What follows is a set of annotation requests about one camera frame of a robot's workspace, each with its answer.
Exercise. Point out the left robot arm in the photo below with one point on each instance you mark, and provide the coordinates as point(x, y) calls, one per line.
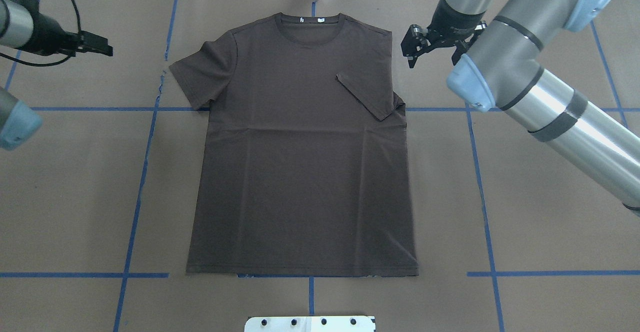
point(18, 121)

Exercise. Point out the dark brown t-shirt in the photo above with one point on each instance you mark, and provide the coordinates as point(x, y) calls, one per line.
point(305, 168)

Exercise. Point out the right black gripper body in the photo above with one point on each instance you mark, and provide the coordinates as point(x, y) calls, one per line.
point(452, 22)

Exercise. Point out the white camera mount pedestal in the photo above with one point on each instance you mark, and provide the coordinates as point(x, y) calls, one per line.
point(312, 323)

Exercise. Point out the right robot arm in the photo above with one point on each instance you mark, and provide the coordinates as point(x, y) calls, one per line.
point(496, 64)

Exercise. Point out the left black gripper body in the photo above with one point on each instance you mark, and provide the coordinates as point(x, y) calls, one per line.
point(49, 35)

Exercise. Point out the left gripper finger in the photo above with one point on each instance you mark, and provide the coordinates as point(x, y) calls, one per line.
point(97, 48)
point(90, 40)

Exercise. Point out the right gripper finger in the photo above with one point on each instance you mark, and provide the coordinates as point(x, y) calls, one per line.
point(461, 48)
point(415, 44)

